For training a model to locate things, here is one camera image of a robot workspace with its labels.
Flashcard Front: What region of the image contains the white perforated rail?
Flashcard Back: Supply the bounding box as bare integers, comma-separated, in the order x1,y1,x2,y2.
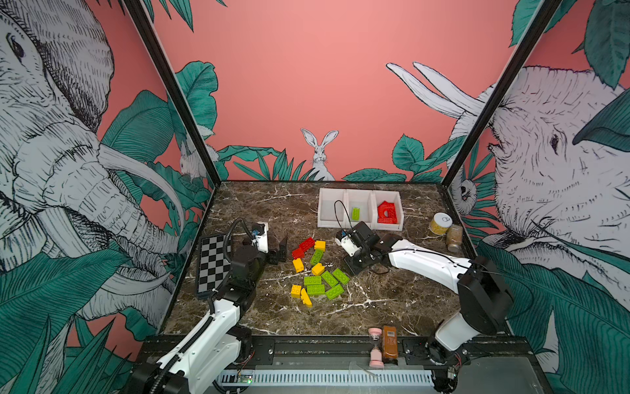
217,369,434,387

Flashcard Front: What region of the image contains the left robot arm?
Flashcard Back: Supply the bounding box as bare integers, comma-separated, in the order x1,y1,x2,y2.
123,218,286,393

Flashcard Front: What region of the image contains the yellow lego brick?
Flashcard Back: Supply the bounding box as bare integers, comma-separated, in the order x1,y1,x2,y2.
293,259,305,274
314,241,326,252
300,288,313,308
290,285,302,299
311,264,326,276

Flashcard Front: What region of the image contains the white three-compartment bin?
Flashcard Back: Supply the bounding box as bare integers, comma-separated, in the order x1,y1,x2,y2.
318,188,405,231

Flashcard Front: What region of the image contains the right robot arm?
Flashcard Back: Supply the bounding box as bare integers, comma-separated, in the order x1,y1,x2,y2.
336,222,515,364

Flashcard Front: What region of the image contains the checkerboard calibration plate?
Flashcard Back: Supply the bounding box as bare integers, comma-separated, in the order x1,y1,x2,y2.
195,233,231,300

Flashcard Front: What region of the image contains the brown spice jar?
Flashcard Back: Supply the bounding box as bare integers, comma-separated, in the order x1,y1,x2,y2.
446,224,464,253

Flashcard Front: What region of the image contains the pink hourglass timer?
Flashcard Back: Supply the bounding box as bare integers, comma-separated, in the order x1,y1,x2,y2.
368,328,384,369

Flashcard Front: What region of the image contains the red arch lego piece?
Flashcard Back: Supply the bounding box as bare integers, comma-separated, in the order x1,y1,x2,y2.
377,201,399,224

